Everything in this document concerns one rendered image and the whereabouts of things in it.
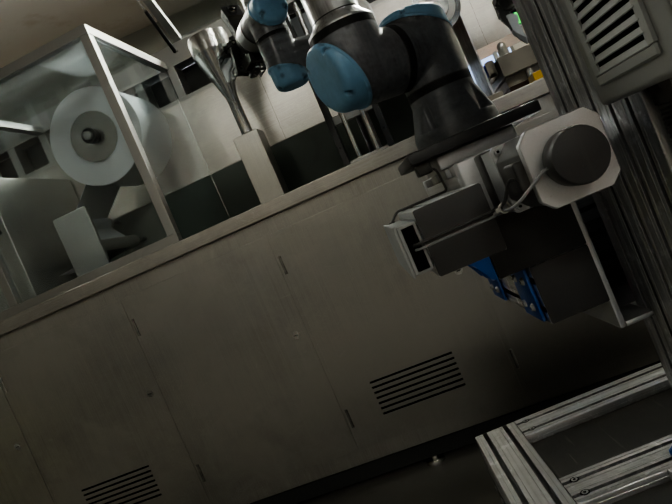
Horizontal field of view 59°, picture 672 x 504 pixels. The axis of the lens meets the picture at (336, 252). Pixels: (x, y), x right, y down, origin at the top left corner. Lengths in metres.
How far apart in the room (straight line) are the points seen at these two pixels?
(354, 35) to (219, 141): 1.44
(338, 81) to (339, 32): 0.08
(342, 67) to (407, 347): 0.94
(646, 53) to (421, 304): 1.15
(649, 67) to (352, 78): 0.47
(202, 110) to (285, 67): 1.18
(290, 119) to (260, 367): 0.98
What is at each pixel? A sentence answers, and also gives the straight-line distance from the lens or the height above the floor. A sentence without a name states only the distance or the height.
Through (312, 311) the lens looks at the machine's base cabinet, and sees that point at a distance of 1.70.
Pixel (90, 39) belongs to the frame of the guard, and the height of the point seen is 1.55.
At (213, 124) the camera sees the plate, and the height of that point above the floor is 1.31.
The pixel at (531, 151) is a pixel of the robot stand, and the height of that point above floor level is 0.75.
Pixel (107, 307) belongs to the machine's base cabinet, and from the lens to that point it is 1.92.
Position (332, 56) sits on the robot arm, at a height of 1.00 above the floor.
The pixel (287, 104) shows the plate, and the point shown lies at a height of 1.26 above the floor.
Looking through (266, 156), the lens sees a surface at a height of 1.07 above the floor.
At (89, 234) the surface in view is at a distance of 1.97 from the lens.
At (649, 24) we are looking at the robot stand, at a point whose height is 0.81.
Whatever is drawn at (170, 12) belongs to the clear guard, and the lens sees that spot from 2.45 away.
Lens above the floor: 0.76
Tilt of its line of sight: 2 degrees down
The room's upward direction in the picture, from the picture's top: 23 degrees counter-clockwise
